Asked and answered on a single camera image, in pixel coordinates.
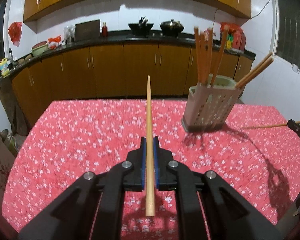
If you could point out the lower wooden kitchen cabinets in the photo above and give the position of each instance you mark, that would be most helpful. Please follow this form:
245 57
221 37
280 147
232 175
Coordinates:
105 71

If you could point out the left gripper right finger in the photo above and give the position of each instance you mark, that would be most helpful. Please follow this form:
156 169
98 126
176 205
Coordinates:
207 206

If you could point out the beige perforated utensil holder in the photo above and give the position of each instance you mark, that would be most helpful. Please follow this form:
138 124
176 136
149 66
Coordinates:
208 107

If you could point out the red plastic bag on wall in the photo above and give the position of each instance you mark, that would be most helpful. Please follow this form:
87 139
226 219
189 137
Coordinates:
15 33

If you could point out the black lidded wok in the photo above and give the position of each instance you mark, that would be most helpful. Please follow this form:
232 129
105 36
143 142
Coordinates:
171 28

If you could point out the dark cutting board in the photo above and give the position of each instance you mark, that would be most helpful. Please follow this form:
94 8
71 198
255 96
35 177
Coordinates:
87 30

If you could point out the red sauce bottle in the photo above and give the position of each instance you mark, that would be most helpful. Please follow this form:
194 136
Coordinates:
104 30

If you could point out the yellow detergent bottle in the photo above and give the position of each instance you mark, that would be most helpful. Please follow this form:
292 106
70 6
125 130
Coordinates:
4 68

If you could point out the red bag on counter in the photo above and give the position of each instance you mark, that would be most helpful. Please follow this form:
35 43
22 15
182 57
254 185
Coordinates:
54 42

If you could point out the red oil jugs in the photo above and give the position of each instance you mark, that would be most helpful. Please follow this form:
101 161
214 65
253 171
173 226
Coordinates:
236 38

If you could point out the black wok on stove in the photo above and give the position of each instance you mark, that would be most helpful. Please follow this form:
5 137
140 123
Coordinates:
142 28

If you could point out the red floral tablecloth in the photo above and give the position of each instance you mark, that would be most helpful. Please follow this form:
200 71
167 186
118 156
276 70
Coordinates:
255 153

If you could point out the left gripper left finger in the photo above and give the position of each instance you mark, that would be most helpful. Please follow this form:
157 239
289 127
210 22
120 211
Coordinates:
92 206

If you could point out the right barred window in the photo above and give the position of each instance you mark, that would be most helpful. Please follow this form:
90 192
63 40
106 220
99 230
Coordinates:
286 40

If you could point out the green basin with lid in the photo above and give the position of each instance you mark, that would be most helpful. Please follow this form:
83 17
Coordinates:
39 48

